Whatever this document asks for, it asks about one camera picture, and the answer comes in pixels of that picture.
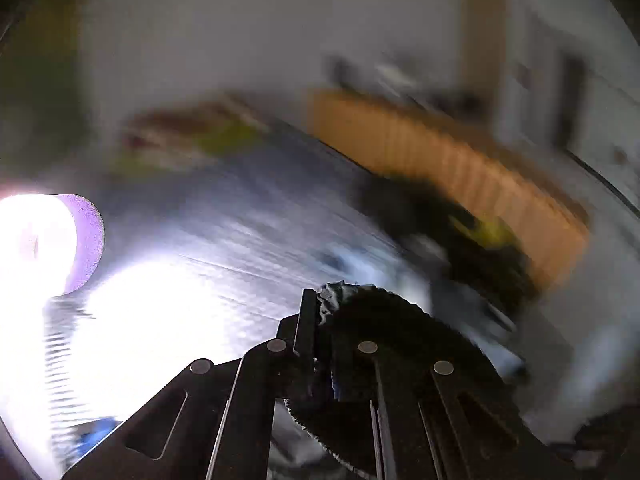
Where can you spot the yellow green cloth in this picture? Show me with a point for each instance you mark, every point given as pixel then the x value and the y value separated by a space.
pixel 487 232

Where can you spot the bright lamp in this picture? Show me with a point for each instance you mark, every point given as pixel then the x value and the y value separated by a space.
pixel 40 240

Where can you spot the green patterned curtain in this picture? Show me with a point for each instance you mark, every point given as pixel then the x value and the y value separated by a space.
pixel 40 85

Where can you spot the black pants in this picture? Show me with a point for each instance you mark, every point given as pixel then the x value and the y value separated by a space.
pixel 390 310

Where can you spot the light grey garment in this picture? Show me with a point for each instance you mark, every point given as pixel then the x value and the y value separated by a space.
pixel 380 265

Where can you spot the dark clothes pile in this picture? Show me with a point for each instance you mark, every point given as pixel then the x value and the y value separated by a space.
pixel 400 210

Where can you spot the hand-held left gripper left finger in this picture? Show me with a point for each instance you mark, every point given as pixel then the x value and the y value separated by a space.
pixel 305 330

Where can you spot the red and green folded blanket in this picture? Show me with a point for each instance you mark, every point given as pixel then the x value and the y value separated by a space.
pixel 175 130

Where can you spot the white wardrobe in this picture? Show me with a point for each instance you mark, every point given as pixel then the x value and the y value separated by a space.
pixel 550 70

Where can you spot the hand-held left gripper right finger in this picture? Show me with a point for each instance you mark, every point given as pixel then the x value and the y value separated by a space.
pixel 350 370

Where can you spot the striped bed sheet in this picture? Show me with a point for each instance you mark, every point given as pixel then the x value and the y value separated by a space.
pixel 250 220

